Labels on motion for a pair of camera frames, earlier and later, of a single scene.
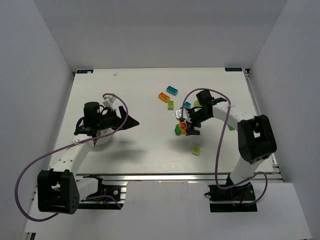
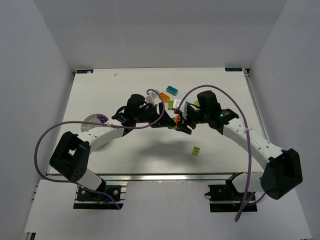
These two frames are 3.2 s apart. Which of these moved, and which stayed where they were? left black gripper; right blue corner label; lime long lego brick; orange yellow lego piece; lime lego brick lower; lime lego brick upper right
Moved: orange yellow lego piece; left black gripper
Stayed: lime lego brick upper right; right blue corner label; lime lego brick lower; lime long lego brick
